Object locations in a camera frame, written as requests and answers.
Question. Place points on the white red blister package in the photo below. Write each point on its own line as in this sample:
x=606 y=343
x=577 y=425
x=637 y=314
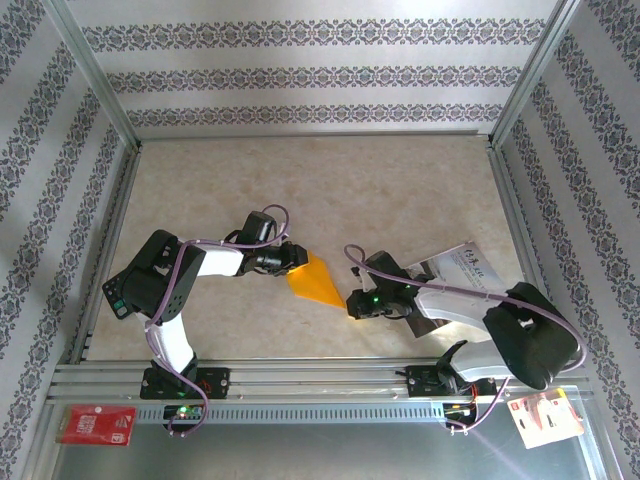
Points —
x=545 y=417

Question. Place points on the wide aluminium mounting rail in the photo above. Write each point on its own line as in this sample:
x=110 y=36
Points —
x=310 y=380

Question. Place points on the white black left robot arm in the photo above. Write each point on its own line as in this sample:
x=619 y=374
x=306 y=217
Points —
x=220 y=262

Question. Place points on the aluminium frame post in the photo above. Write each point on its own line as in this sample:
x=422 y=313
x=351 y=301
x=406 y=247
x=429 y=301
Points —
x=95 y=75
x=535 y=75

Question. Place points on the aluminium side rail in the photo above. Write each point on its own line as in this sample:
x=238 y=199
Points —
x=525 y=225
x=107 y=225

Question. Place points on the photo cover book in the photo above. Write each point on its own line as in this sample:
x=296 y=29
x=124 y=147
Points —
x=465 y=265

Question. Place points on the red card package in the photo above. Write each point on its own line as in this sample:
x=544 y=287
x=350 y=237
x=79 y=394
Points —
x=95 y=425

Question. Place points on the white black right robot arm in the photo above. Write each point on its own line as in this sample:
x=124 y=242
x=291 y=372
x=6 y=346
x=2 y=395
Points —
x=525 y=335

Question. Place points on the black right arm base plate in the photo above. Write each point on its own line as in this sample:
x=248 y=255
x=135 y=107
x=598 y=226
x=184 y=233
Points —
x=425 y=382

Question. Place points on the black calculator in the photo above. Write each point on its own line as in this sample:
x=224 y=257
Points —
x=116 y=300

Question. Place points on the small circuit board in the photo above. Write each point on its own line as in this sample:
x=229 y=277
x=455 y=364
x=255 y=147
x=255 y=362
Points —
x=182 y=412
x=457 y=410

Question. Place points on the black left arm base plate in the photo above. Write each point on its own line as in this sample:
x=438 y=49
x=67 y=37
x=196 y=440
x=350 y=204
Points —
x=215 y=382

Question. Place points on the thin aluminium rail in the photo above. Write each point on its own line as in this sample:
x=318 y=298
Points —
x=310 y=134

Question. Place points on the orange square paper sheet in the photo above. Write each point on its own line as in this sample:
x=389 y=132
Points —
x=317 y=285

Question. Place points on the steel sheet panel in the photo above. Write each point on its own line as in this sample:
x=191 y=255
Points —
x=300 y=455

